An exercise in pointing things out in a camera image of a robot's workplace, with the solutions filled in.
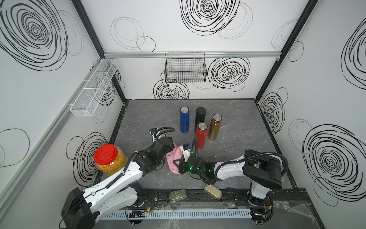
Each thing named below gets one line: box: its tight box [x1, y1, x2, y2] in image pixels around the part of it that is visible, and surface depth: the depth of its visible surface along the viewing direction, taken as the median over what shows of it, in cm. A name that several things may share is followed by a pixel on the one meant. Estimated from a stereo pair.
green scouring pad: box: [169, 188, 187, 201], surface depth 74 cm
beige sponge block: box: [203, 184, 223, 200], surface depth 75 cm
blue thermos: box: [179, 105, 190, 134], surface depth 92 cm
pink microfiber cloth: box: [165, 142, 184, 174], surface depth 80 cm
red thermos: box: [196, 121, 209, 149], surface depth 80 cm
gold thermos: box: [207, 113, 224, 141], surface depth 86 cm
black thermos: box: [194, 106, 207, 133], surface depth 89 cm
